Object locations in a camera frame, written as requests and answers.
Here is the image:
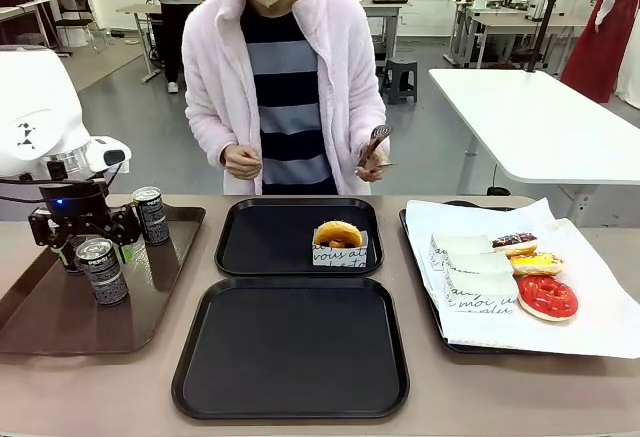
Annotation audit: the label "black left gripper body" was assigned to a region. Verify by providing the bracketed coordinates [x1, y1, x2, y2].
[38, 180, 115, 239]

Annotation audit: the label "black Pepsi can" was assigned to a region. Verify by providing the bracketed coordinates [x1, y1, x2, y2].
[131, 186, 171, 247]
[75, 237, 130, 307]

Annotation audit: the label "plain glazed donut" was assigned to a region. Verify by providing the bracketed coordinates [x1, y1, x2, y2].
[314, 220, 363, 250]

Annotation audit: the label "white printed paper donut box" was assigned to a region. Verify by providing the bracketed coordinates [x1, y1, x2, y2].
[443, 271, 521, 315]
[311, 229, 372, 270]
[443, 251, 515, 279]
[429, 232, 495, 271]

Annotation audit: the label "dark metal tongs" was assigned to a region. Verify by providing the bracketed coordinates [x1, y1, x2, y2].
[356, 124, 399, 175]

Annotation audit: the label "chocolate sprinkle donut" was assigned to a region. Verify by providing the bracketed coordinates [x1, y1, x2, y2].
[490, 231, 540, 258]

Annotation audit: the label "yellow glazed donut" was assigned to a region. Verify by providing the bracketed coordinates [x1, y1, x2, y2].
[508, 251, 566, 278]

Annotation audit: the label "red glazed donut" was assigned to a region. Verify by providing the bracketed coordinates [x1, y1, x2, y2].
[516, 274, 580, 323]

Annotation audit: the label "person's left forearm pink sleeve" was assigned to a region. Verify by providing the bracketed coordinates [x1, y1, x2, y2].
[343, 66, 389, 154]

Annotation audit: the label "person's right forearm pink sleeve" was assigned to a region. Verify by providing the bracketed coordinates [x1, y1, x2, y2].
[181, 71, 242, 171]

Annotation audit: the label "person's right hand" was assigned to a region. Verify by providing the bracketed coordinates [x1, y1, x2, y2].
[222, 143, 263, 182]

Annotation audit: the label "person's left hand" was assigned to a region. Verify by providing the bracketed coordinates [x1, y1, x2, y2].
[355, 143, 388, 184]

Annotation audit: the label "brown plastic tray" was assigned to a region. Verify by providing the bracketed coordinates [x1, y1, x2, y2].
[0, 203, 207, 357]

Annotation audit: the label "black plastic tray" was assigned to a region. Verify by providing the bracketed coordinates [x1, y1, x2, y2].
[214, 197, 386, 279]
[397, 199, 521, 356]
[170, 276, 412, 421]

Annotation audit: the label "black office chair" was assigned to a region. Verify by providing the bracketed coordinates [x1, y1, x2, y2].
[54, 0, 109, 54]

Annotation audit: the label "grey workshop table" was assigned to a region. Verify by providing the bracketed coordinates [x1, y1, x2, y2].
[356, 0, 405, 64]
[448, 0, 587, 69]
[115, 2, 164, 84]

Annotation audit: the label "person in pink robe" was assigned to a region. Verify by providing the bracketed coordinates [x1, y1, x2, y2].
[180, 0, 389, 197]

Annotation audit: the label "grey plastic stool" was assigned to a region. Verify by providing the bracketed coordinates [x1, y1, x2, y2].
[381, 56, 419, 105]

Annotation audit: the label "white rounded table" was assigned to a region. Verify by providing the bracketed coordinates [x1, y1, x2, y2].
[427, 67, 640, 211]

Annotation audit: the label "white paper sheet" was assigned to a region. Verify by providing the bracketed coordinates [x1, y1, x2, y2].
[404, 196, 640, 361]

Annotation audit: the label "black tripod pole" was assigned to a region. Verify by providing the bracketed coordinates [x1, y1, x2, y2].
[524, 0, 574, 74]

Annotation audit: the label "red dress on mannequin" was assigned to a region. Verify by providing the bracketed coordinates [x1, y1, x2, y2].
[559, 0, 640, 105]

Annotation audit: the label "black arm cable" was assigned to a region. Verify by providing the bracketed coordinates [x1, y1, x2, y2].
[0, 159, 124, 204]

